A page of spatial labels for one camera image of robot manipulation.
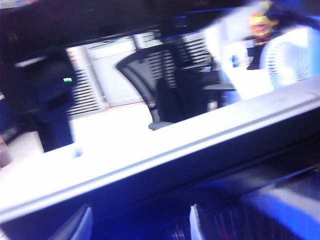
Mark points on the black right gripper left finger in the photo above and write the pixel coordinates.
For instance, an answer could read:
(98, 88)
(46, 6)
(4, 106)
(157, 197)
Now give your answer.
(77, 225)

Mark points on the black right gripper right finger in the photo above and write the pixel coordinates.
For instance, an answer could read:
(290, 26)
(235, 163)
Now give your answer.
(198, 225)

